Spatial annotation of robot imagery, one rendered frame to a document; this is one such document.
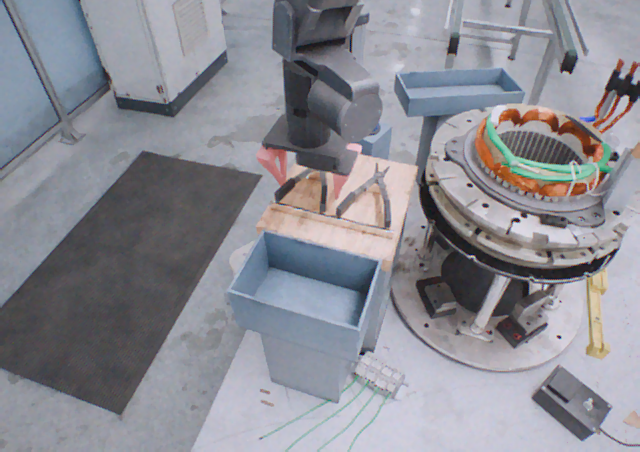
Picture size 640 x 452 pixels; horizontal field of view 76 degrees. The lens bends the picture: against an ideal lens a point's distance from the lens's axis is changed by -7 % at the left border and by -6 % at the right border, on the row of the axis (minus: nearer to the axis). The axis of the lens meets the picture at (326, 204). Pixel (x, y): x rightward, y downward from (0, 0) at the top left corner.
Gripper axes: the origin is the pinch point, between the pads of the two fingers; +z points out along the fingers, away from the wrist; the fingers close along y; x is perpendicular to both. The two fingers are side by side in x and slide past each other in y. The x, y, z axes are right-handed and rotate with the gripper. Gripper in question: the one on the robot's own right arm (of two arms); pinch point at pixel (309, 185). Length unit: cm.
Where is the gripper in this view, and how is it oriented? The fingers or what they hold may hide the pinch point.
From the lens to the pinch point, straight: 62.2
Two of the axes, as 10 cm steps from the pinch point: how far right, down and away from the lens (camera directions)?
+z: -0.1, 6.9, 7.2
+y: 9.5, 2.3, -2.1
